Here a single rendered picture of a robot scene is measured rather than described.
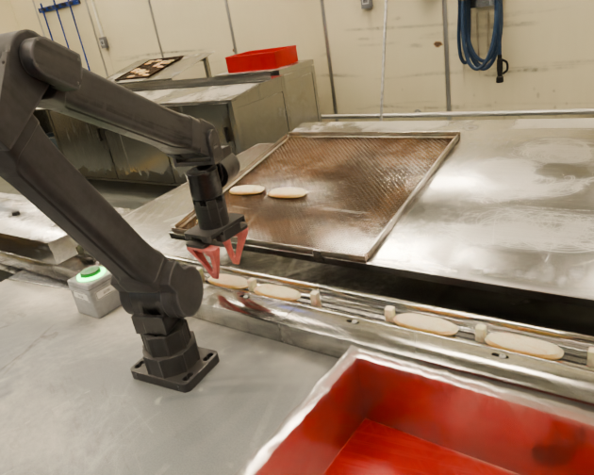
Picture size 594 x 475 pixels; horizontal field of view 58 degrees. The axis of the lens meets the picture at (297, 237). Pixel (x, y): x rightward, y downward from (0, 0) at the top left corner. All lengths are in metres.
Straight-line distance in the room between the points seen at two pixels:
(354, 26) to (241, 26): 1.27
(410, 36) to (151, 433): 4.26
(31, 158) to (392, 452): 0.52
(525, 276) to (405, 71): 4.02
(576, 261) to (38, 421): 0.84
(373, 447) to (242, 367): 0.26
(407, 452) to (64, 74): 0.57
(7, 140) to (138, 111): 0.24
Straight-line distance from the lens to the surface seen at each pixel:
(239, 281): 1.02
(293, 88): 4.50
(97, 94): 0.72
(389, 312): 0.84
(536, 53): 4.48
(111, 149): 4.85
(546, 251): 0.93
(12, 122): 0.60
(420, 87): 4.78
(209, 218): 0.96
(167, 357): 0.84
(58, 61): 0.63
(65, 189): 0.66
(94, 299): 1.10
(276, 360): 0.85
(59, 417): 0.90
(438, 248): 0.95
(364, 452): 0.69
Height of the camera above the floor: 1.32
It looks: 23 degrees down
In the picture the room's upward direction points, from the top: 10 degrees counter-clockwise
